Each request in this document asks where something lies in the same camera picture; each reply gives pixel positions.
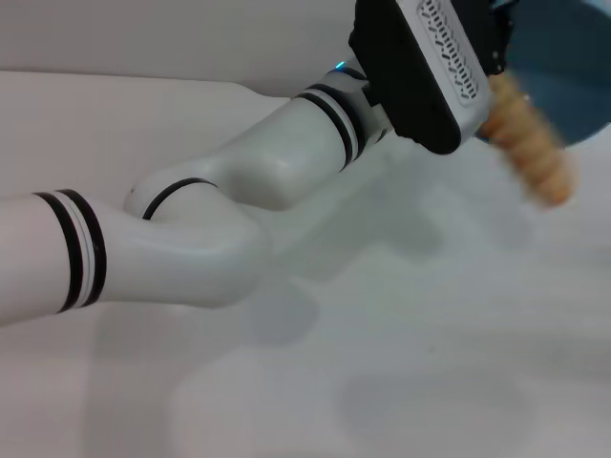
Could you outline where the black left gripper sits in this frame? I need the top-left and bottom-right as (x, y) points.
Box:
(482, 0), (520, 76)

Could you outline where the blue bowl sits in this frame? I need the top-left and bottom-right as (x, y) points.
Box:
(494, 0), (611, 150)

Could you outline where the orange ridged bread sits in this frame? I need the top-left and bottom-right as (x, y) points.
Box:
(478, 73), (581, 208)

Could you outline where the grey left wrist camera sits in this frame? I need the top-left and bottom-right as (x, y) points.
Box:
(348, 0), (494, 156)

